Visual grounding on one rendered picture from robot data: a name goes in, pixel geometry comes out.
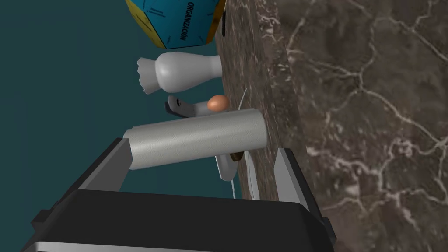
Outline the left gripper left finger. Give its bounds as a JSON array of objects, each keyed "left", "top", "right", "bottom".
[{"left": 64, "top": 137, "right": 134, "bottom": 199}]

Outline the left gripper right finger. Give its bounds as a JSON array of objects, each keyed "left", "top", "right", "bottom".
[{"left": 273, "top": 147, "right": 321, "bottom": 211}]

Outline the white plate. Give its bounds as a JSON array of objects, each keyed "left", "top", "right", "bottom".
[{"left": 244, "top": 150, "right": 260, "bottom": 201}]

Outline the grey paper towel roll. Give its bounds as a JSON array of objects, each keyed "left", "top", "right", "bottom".
[{"left": 122, "top": 108, "right": 268, "bottom": 171}]

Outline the grey spatula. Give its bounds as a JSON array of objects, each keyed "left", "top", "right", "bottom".
[{"left": 164, "top": 95, "right": 214, "bottom": 119}]

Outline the brown egg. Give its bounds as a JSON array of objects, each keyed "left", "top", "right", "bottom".
[{"left": 207, "top": 94, "right": 231, "bottom": 113}]

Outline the white vase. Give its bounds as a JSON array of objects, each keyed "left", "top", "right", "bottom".
[{"left": 136, "top": 52, "right": 223, "bottom": 95}]

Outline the blue and yellow box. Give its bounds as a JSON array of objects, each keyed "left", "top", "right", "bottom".
[{"left": 125, "top": 0, "right": 227, "bottom": 50}]

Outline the grey knife with brown handle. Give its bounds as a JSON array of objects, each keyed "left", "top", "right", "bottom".
[{"left": 215, "top": 151, "right": 245, "bottom": 182}]

